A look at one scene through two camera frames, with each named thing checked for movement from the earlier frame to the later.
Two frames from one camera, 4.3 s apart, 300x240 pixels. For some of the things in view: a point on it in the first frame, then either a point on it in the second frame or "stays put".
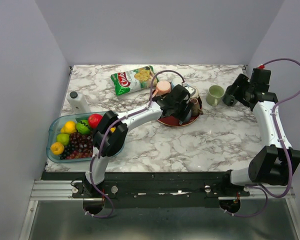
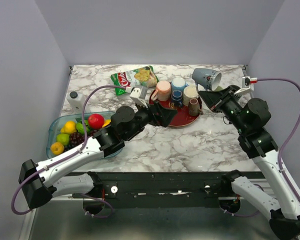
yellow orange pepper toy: x=57 y=148 stays put
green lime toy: x=63 y=138 stays put
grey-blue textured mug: x=187 y=117 to x=208 y=78
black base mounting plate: x=154 y=189 stays put
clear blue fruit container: x=54 y=128 stays put
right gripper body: x=243 y=81 to x=228 y=103
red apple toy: x=94 y=120 stays put
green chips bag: x=132 y=80 stays put
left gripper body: x=179 y=110 to x=145 y=116
